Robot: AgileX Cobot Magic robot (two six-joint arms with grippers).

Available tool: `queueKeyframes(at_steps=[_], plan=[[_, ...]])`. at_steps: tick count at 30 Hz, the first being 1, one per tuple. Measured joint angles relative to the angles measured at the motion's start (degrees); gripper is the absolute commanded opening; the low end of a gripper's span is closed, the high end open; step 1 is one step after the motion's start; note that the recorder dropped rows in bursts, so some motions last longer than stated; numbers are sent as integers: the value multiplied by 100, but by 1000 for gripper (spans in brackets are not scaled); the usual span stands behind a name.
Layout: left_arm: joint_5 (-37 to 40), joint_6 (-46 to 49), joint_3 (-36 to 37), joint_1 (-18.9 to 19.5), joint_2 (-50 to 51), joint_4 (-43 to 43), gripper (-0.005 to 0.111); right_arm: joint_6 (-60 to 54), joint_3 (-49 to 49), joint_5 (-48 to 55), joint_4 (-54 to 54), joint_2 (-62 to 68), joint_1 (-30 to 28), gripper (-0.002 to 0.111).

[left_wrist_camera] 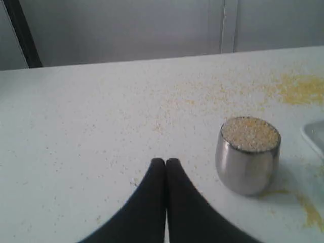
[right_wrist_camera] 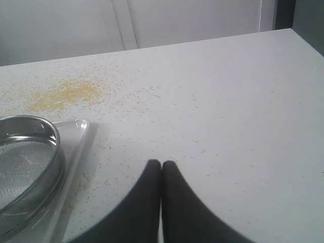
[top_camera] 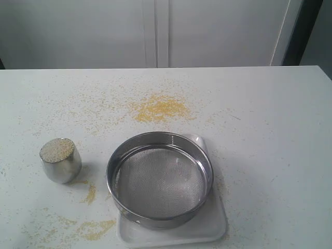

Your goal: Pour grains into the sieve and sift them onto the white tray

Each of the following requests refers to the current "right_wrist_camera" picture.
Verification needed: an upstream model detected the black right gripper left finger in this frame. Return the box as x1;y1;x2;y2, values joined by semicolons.
73;159;161;242

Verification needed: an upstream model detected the white plastic tray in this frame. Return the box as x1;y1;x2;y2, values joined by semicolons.
51;118;96;242

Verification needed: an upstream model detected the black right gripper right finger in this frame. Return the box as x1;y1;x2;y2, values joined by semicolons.
161;161;250;242

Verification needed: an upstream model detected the round steel mesh sieve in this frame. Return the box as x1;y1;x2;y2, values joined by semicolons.
1;115;66;242

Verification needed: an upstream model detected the yellow millet pile on table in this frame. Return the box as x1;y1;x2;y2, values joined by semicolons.
26;78;110;113

